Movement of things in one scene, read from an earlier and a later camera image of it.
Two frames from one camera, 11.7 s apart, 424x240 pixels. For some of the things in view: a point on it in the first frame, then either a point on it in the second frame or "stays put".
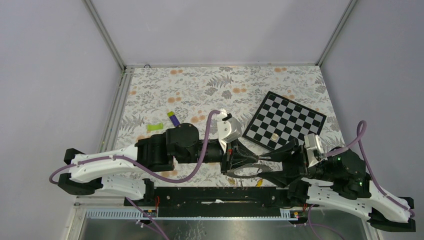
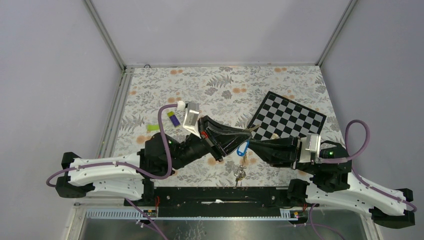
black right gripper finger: x=282 y=178 to x=277 y=156
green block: x=156 y=126 stays put
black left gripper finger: x=229 y=165 to x=223 y=143
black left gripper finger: x=240 y=153 to x=221 y=132
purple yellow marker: x=173 y=118 stays put
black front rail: x=213 y=196 stays put
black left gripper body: x=227 y=154 to x=192 y=149
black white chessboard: x=277 y=120 stays put
